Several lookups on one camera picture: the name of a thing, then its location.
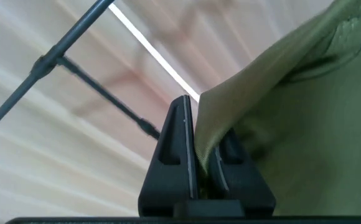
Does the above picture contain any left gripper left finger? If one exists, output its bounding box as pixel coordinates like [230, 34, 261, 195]
[137, 94, 200, 218]

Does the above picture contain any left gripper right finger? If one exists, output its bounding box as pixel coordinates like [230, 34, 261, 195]
[206, 127, 277, 217]

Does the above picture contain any green long-sleeved shirt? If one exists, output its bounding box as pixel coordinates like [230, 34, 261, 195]
[194, 0, 361, 217]

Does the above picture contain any black clothes rack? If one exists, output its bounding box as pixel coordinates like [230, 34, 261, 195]
[0, 0, 161, 141]

